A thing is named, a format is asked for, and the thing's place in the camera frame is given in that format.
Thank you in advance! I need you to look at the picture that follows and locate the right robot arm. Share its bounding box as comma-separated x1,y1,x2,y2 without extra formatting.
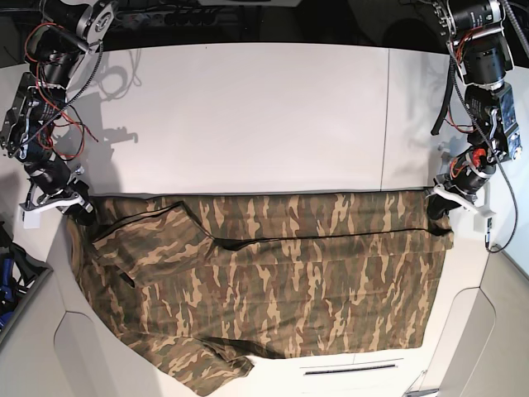
1,1,117,226

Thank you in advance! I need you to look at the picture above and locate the blue and black equipment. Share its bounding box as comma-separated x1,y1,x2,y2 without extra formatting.
1,219,52,333

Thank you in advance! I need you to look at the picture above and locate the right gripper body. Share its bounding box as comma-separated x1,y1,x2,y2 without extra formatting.
21,165,89,215

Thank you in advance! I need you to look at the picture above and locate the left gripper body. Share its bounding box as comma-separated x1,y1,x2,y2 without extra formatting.
431,173,493,215

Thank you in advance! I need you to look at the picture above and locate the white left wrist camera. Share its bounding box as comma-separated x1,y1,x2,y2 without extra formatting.
474,206,496,249

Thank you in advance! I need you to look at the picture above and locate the camouflage T-shirt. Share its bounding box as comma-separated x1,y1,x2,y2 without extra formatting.
68,190,454,396

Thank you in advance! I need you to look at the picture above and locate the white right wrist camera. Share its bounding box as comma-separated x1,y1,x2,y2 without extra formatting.
22,211,41,230

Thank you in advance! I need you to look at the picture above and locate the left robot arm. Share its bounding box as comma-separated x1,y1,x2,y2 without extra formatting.
427,1,522,219

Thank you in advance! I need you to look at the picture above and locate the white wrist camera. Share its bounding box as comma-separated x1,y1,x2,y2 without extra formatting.
474,206,496,249
22,211,41,230

